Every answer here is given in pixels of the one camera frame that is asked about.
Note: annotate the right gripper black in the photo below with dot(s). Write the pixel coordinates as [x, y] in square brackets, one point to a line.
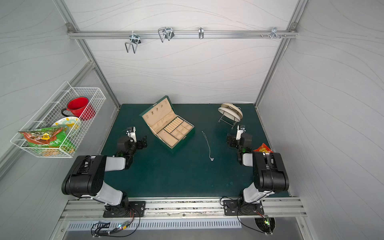
[232, 141]

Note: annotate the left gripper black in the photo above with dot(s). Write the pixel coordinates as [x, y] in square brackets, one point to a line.
[141, 142]

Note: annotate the green jewelry box beige lining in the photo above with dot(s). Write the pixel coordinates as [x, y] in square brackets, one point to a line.
[170, 128]

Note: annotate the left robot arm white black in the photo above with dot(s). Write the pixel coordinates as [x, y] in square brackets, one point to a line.
[86, 176]

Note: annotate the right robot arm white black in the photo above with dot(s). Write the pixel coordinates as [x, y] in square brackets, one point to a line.
[269, 172]

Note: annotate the red snack packet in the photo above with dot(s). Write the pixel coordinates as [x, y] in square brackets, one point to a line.
[264, 149]

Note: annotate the green table mat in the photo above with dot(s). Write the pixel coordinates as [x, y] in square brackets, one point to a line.
[204, 166]

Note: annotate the red mug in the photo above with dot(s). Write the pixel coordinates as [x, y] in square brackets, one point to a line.
[79, 107]

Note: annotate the patterned white plate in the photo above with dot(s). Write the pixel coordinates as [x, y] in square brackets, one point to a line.
[70, 124]

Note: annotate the green snack bag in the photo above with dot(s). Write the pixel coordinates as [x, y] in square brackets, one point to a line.
[53, 137]

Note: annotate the double metal hook left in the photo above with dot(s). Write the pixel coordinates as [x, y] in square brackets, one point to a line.
[132, 43]

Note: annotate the white ventilation grille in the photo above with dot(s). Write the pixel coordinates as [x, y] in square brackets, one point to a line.
[175, 224]

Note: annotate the metal hook right end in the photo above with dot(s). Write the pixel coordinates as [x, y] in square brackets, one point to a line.
[274, 34]

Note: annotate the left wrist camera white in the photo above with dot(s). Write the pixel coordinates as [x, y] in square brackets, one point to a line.
[131, 133]

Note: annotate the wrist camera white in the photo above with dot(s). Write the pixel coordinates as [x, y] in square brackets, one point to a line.
[240, 130]
[131, 133]

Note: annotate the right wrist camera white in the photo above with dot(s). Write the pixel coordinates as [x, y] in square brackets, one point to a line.
[240, 130]

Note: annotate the round mirror on wire stand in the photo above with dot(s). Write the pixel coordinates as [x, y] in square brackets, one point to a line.
[231, 112]

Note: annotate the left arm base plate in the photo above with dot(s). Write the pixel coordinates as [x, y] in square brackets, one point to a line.
[132, 209]

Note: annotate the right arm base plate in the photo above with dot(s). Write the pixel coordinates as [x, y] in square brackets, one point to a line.
[234, 208]

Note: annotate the white wire basket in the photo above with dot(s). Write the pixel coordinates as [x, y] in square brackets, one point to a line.
[50, 112]

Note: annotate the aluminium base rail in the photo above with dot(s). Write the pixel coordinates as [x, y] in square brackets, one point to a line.
[183, 208]

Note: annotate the aluminium top rail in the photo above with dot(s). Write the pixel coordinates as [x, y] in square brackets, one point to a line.
[179, 35]

